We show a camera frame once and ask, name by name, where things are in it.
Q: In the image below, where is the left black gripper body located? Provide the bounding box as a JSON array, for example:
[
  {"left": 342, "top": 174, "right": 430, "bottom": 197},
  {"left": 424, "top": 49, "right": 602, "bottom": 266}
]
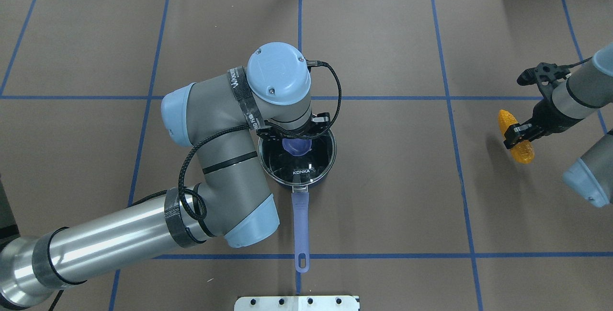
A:
[{"left": 256, "top": 112, "right": 331, "bottom": 140}]

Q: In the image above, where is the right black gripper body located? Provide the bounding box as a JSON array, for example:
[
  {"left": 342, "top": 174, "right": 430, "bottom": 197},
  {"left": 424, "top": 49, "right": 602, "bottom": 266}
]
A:
[{"left": 517, "top": 62, "right": 570, "bottom": 141}]

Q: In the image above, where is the yellow corn cob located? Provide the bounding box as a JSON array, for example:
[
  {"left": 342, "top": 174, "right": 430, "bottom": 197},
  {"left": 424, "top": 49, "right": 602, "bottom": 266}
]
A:
[{"left": 497, "top": 109, "right": 535, "bottom": 164}]

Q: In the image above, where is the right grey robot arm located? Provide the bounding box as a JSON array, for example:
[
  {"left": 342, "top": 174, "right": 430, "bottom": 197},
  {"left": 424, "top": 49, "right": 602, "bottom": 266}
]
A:
[{"left": 498, "top": 44, "right": 613, "bottom": 207}]

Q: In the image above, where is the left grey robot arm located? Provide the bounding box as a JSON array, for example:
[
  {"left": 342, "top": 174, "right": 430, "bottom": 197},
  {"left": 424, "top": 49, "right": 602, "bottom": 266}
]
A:
[{"left": 1, "top": 42, "right": 335, "bottom": 311}]

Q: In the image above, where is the dark blue saucepan purple handle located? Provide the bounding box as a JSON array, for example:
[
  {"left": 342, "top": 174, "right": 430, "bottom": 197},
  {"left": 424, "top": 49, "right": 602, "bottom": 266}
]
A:
[{"left": 258, "top": 127, "right": 337, "bottom": 273}]

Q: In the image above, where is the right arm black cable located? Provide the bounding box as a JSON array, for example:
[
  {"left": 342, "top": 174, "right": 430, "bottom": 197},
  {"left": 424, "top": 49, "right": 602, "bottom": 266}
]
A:
[{"left": 560, "top": 57, "right": 594, "bottom": 81}]

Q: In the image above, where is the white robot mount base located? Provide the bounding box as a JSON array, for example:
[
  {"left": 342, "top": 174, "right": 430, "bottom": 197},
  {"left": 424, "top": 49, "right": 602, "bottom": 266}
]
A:
[{"left": 234, "top": 295, "right": 361, "bottom": 311}]

